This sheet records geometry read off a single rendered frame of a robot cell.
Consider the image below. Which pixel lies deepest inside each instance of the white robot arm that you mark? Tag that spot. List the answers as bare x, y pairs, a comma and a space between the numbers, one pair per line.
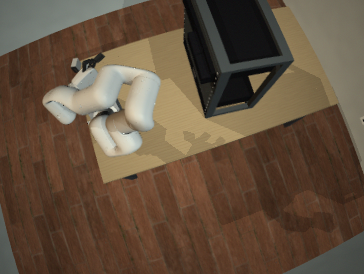
100, 96

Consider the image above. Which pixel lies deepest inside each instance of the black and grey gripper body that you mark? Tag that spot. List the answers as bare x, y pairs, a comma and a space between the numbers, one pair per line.
85, 79

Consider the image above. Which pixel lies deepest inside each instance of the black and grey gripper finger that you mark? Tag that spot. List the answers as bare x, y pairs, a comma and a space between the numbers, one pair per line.
92, 62

